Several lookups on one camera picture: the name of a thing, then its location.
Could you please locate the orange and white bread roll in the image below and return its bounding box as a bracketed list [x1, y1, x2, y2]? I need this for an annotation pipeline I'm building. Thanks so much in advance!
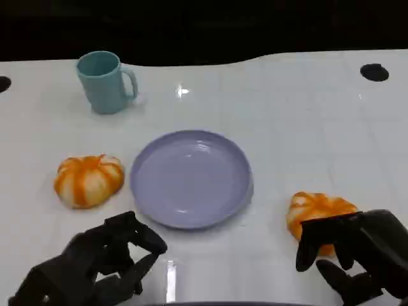
[286, 191, 361, 258]
[53, 154, 126, 210]

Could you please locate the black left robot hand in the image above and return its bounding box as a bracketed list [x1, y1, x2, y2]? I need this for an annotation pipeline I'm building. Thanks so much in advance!
[8, 210, 168, 306]

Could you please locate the pale green mug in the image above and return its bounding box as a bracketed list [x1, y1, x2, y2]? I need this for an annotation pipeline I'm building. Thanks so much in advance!
[75, 50, 139, 115]

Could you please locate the lilac plate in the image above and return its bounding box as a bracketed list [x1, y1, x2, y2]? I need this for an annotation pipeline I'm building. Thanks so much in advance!
[129, 129, 255, 231]

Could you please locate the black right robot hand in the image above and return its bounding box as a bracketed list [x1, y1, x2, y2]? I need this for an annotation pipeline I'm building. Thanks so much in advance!
[295, 208, 408, 306]

